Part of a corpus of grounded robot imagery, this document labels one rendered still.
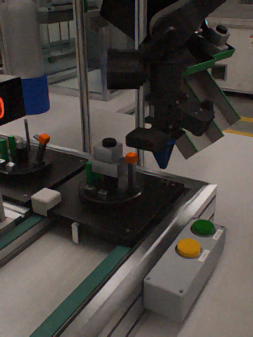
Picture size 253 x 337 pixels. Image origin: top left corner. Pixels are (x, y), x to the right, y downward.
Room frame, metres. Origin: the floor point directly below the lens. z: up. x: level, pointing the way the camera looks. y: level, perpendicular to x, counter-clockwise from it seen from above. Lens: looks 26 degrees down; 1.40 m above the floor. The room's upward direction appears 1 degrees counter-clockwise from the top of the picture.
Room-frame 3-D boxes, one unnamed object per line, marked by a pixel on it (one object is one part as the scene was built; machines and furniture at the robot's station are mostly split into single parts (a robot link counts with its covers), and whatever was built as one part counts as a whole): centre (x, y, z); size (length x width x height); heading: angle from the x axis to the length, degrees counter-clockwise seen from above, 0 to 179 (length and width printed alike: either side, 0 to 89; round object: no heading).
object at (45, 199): (0.71, 0.17, 0.97); 0.05 x 0.05 x 0.04; 59
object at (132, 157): (0.72, 0.00, 1.04); 0.04 x 0.02 x 0.08; 59
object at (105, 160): (0.74, 0.05, 1.06); 0.08 x 0.04 x 0.07; 60
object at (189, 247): (0.56, -0.11, 0.96); 0.04 x 0.04 x 0.02
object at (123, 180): (0.74, 0.04, 0.98); 0.14 x 0.14 x 0.02
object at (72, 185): (0.74, 0.04, 0.96); 0.24 x 0.24 x 0.02; 59
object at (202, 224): (0.62, -0.14, 0.96); 0.04 x 0.04 x 0.02
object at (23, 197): (0.87, 0.25, 1.01); 0.24 x 0.24 x 0.13; 59
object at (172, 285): (0.56, -0.11, 0.93); 0.21 x 0.07 x 0.06; 149
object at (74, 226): (0.63, 0.10, 0.95); 0.01 x 0.01 x 0.04; 59
